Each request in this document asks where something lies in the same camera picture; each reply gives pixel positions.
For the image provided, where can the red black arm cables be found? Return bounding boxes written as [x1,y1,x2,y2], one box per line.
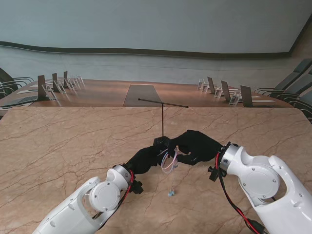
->
[94,169,135,234]
[215,152,269,234]

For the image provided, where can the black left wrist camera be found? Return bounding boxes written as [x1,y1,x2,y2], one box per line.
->
[130,180,145,195]

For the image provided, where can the black T-shaped earphone rack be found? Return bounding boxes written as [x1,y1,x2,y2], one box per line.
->
[137,98,190,149]

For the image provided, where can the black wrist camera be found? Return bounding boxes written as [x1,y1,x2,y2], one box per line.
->
[130,180,145,195]
[207,166,224,182]

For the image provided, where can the printed conference room backdrop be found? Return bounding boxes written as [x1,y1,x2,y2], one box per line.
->
[0,0,312,122]

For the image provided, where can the red black left arm cables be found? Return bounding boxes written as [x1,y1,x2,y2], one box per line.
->
[94,169,135,234]

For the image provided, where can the white wired earphone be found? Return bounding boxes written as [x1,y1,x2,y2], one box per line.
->
[157,145,182,198]

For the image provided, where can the red black right arm cables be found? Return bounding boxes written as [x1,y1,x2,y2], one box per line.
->
[215,152,269,234]

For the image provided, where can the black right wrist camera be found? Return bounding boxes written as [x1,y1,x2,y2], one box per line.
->
[207,166,224,182]

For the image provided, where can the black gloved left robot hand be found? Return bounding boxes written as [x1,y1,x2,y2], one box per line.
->
[124,145,171,176]

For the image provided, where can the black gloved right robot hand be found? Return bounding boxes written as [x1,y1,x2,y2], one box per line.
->
[169,130,224,166]

